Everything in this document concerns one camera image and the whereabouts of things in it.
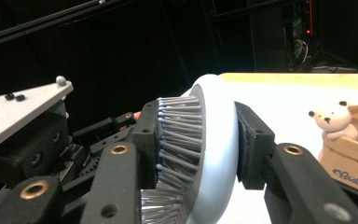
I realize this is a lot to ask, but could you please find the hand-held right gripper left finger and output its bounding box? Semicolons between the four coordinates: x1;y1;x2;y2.
79;99;162;224

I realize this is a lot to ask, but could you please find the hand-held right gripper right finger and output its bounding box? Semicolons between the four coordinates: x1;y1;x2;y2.
235;102;358;224

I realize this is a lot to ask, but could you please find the wooden table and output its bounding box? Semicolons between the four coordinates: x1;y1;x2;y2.
218;72;358;91

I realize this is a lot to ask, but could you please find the black metal bar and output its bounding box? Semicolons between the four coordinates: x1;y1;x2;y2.
0;0;129;50

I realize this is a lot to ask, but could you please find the light blue hairbrush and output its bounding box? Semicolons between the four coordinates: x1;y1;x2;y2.
140;73;241;224

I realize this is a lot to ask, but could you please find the black computer tower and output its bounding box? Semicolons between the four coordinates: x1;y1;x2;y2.
285;0;315;73

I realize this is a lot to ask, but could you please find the brown holder with bear figure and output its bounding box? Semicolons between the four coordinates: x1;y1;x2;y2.
308;100;358;194

